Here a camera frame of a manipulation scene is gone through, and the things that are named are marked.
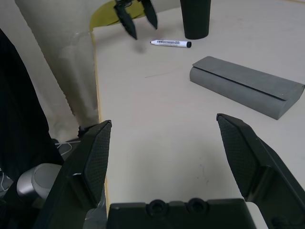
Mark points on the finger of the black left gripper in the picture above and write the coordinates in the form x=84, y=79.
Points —
x=151, y=16
x=127, y=21

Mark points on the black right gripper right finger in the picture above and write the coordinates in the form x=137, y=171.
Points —
x=238, y=155

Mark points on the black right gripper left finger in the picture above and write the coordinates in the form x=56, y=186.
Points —
x=95, y=167

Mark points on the black-capped white marker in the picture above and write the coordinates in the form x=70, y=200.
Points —
x=169, y=43

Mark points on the grey glasses case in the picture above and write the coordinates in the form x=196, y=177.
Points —
x=238, y=88

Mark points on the yellow-green round stool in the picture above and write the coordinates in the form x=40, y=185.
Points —
x=102, y=14

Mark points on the black trouser leg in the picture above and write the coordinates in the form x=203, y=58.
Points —
x=19, y=107

